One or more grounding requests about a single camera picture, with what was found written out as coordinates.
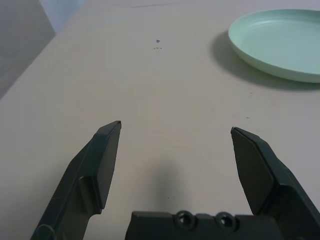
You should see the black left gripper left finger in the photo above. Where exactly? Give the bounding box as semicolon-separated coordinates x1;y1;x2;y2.
29;120;123;240

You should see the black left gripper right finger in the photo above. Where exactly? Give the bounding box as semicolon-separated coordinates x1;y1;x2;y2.
230;126;320;226

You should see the pale green round plate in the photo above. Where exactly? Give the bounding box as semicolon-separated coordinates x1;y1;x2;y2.
227;9;320;84

